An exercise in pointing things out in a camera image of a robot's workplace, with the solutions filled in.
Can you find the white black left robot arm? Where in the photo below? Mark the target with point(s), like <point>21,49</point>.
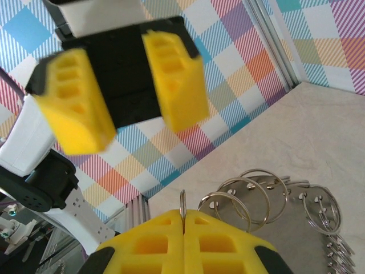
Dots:
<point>25,137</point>

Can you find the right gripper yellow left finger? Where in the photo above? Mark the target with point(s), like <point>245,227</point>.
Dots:
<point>148,245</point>

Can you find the aluminium side rail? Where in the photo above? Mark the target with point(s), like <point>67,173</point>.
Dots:
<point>137,208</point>

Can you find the metal band with split rings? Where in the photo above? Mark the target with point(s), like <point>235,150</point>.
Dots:
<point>285,211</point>

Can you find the white background device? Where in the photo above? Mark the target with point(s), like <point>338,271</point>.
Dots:
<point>17,231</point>

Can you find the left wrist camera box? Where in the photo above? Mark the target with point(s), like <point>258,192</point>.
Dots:
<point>99,17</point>

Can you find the aluminium corner post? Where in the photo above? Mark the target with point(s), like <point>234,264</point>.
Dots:
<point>278,48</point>

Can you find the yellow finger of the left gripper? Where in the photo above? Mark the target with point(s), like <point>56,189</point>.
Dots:
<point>179,91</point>
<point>77,114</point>

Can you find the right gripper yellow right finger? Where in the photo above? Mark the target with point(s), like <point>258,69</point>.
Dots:
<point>225,248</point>

